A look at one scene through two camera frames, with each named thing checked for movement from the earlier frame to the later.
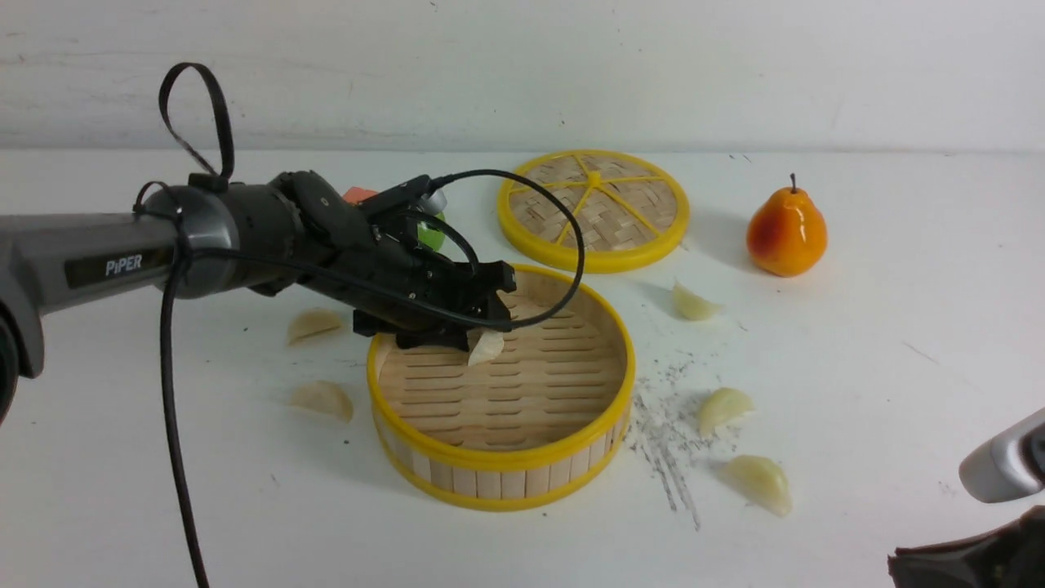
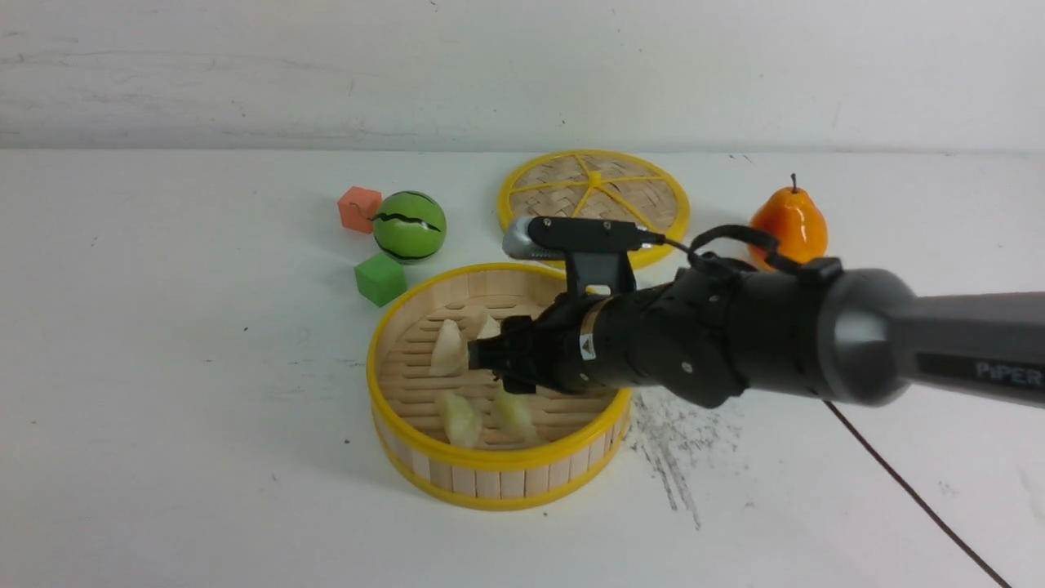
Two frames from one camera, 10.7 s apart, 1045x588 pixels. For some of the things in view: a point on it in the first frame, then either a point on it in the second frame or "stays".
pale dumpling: (312, 320) to (451, 355)
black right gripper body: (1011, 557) to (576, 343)
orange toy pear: (786, 233) stays
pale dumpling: (720, 406) to (513, 419)
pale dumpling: (326, 396) to (461, 420)
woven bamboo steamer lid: (633, 211) stays
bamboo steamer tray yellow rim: (537, 420) stays
